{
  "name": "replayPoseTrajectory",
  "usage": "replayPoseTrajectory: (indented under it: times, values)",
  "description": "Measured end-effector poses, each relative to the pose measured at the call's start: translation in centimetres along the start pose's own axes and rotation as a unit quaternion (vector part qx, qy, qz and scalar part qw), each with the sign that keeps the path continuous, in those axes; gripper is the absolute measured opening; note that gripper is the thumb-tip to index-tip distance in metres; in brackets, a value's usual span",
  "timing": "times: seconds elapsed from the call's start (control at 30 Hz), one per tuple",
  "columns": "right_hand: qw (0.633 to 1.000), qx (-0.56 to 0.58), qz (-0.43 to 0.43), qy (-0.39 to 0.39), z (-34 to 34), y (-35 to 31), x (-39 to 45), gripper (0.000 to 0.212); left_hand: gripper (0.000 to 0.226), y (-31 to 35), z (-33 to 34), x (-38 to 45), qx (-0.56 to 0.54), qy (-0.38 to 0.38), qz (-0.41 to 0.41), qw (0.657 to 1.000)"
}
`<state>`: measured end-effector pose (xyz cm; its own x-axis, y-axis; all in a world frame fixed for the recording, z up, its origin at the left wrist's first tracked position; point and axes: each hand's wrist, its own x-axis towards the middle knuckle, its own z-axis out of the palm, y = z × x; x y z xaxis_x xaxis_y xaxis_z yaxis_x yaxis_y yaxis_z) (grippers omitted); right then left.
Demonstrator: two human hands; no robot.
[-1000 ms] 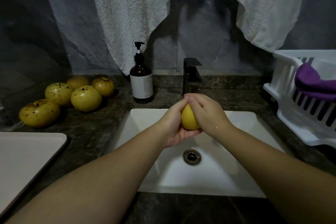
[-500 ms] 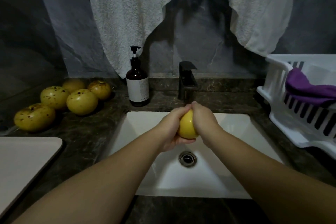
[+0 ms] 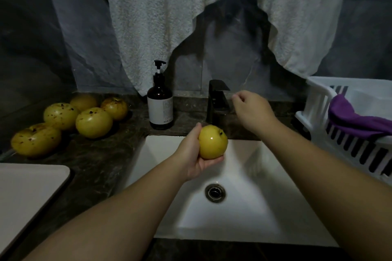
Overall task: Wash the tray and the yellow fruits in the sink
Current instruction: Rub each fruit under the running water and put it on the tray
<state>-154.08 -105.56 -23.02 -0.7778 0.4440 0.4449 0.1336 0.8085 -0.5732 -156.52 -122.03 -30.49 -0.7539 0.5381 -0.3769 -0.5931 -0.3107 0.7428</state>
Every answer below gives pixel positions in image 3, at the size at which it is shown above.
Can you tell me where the person's left hand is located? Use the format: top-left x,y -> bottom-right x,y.
173,122 -> 225,183

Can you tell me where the person's right hand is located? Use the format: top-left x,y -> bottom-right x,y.
230,90 -> 280,139

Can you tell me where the spotted yellow apple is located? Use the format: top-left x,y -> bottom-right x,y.
198,124 -> 229,161

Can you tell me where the black faucet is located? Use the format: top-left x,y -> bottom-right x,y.
206,79 -> 232,129

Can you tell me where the dark soap pump bottle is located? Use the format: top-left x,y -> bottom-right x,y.
146,60 -> 175,131

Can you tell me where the group of yellow apples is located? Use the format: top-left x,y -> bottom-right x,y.
10,94 -> 129,159

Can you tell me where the purple cloth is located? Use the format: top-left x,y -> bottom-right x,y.
327,93 -> 392,141

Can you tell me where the beige plastic tray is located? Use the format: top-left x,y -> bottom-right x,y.
0,163 -> 71,255

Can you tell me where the person's left forearm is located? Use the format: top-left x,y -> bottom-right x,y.
21,160 -> 187,261

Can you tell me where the person's right forearm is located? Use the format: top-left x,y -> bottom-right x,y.
263,122 -> 392,261

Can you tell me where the metal sink drain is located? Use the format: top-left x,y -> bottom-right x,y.
205,183 -> 227,203

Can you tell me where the white plastic basket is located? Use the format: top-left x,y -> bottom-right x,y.
295,75 -> 392,186

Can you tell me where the white sink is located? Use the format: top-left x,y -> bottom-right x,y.
119,135 -> 341,248

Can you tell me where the white hanging towel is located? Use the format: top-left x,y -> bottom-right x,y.
86,0 -> 356,96

